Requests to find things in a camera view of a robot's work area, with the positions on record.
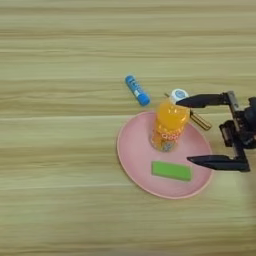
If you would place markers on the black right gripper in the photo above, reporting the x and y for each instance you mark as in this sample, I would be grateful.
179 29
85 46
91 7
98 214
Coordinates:
240 133

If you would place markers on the orange juice bottle white cap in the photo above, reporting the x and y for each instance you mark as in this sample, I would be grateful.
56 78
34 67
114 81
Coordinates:
170 123

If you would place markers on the green rectangular block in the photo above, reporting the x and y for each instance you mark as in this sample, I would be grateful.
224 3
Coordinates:
171 171

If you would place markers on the blue glue stick tube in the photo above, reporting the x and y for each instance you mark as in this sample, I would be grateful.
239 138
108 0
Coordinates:
137 90

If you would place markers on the pink round plate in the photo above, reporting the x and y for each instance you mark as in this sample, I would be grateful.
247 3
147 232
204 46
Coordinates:
143 156

